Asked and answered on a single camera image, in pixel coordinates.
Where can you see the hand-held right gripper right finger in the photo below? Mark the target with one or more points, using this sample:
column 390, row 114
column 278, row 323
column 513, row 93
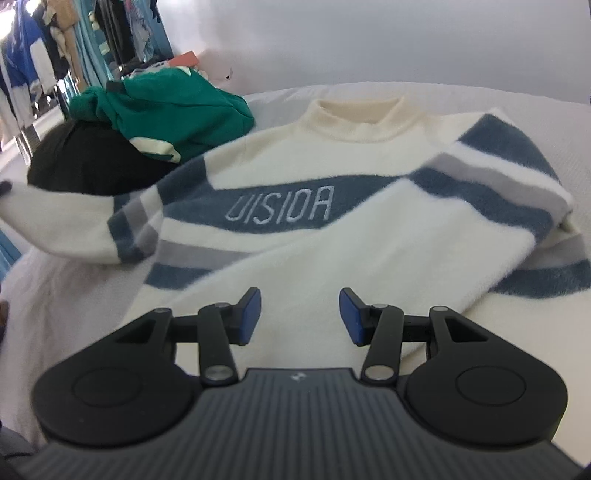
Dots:
column 350, row 318

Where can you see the cream blue striped sweater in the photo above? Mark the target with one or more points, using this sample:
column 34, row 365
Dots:
column 415, row 240

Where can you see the black garment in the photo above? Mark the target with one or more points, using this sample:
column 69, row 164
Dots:
column 83, row 161

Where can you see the light blue curtain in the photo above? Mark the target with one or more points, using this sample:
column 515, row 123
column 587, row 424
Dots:
column 94, row 41

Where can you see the row of hanging clothes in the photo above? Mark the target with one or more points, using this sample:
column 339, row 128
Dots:
column 37, row 55

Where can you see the orange box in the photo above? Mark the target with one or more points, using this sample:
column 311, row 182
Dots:
column 182, row 61

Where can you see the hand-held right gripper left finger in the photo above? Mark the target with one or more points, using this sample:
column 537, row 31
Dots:
column 252, row 318

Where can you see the green garment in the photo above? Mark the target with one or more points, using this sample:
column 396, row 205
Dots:
column 184, row 110

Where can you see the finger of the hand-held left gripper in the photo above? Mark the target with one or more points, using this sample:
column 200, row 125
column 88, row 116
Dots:
column 4, row 188

